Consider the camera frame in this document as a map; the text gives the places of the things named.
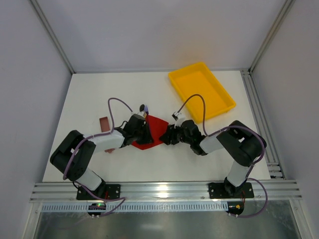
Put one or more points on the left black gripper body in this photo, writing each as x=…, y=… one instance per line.
x=146, y=134

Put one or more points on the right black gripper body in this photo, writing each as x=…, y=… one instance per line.
x=172, y=135

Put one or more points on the dark blue plastic spoon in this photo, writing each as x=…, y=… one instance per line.
x=142, y=108

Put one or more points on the purple plastic fork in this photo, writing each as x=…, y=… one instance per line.
x=146, y=110

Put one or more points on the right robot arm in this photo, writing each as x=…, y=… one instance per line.
x=244, y=145

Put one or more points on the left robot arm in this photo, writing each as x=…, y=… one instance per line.
x=74, y=153

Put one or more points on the brown utensil tray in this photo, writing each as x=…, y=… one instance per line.
x=104, y=125

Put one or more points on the yellow plastic bin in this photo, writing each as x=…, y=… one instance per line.
x=198, y=79

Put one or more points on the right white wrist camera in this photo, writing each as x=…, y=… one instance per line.
x=179, y=118

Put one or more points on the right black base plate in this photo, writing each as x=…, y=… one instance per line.
x=228, y=191

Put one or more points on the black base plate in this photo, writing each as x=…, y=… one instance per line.
x=228, y=191
x=103, y=192

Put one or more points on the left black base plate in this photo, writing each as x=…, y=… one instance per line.
x=103, y=192

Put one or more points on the slotted cable duct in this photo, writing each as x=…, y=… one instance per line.
x=135, y=207

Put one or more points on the right side aluminium rail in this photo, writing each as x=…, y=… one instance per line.
x=271, y=154

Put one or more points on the aluminium rail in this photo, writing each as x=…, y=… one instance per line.
x=271, y=154
x=176, y=191

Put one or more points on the front aluminium rail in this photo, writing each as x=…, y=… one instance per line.
x=176, y=191

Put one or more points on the right frame post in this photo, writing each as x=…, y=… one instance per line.
x=277, y=23

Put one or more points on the frame post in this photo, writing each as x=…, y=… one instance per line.
x=51, y=34
x=277, y=23

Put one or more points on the left frame post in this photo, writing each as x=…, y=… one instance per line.
x=51, y=34

